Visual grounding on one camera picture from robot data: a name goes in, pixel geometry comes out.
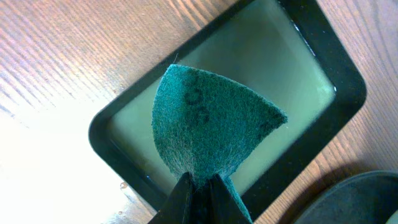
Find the green yellow scrub sponge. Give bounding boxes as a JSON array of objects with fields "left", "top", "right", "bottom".
[{"left": 151, "top": 64, "right": 288, "bottom": 220}]

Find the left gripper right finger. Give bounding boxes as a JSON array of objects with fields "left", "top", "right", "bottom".
[{"left": 198, "top": 174, "right": 250, "bottom": 224}]

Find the black round serving tray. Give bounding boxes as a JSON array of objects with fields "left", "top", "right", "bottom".
[{"left": 294, "top": 170, "right": 397, "bottom": 224}]

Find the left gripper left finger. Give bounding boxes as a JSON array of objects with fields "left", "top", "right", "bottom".
[{"left": 148, "top": 172, "right": 198, "bottom": 224}]

